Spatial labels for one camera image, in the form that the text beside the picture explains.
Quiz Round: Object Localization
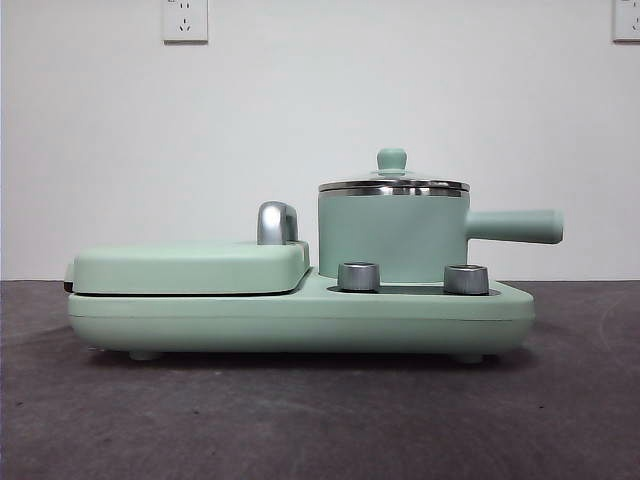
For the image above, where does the glass pot lid green knob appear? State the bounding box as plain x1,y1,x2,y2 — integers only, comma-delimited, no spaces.
318,146,471,192

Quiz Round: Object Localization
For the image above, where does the silver control knob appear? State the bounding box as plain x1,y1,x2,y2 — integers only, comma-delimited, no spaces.
442,263,490,295
337,261,382,291

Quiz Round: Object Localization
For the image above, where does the mint green breakfast maker base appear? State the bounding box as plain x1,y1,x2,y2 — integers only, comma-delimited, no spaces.
66,266,535,364

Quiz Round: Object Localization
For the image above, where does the mint green grill cover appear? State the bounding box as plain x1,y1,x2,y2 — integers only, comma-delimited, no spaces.
64,238,311,296

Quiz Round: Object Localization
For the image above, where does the chrome grill cover handle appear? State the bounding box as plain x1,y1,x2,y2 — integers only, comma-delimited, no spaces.
256,200,301,246

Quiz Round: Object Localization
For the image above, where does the mint green pot with handle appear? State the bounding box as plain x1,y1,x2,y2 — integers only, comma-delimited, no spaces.
316,187,566,281

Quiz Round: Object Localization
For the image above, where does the white wall socket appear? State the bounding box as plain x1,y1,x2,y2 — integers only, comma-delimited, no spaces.
612,0,640,43
161,0,209,43

